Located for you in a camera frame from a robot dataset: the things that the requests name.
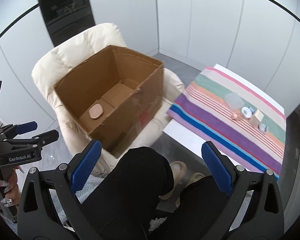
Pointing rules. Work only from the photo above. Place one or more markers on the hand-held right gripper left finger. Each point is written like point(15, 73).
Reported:
point(86, 165)

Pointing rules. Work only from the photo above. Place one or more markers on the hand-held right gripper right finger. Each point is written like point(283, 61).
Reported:
point(216, 167)

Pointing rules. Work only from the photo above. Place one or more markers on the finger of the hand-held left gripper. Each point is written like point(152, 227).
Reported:
point(27, 127)
point(48, 136)

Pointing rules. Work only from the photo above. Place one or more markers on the white round compact green logo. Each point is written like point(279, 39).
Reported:
point(246, 112)

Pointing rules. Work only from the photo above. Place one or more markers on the brown cardboard box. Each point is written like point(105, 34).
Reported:
point(145, 87)

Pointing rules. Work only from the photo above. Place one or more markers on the person's left hand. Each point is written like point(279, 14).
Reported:
point(12, 187)

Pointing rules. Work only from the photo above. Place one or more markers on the beige slipper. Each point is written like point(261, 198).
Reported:
point(193, 177)
point(177, 170)

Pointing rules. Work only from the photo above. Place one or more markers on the white table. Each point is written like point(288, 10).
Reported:
point(185, 140)

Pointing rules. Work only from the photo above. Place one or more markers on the striped colourful cloth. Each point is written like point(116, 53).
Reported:
point(215, 122)

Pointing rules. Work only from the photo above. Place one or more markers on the person's black trousers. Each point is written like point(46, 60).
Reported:
point(130, 180)

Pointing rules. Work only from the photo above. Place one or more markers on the small clear printed bottle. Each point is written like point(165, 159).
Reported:
point(263, 127)

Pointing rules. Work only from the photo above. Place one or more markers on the beige cube box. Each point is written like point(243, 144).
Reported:
point(257, 117)

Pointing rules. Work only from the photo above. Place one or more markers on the clear plastic lid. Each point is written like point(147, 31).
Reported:
point(233, 100)

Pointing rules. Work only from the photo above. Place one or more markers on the white crumpled tissue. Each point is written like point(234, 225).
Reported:
point(156, 223)

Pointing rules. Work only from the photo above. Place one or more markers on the cream padded armchair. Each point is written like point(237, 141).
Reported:
point(72, 45)

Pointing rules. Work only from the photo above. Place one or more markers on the dark glass wall oven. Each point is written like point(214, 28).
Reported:
point(65, 10)

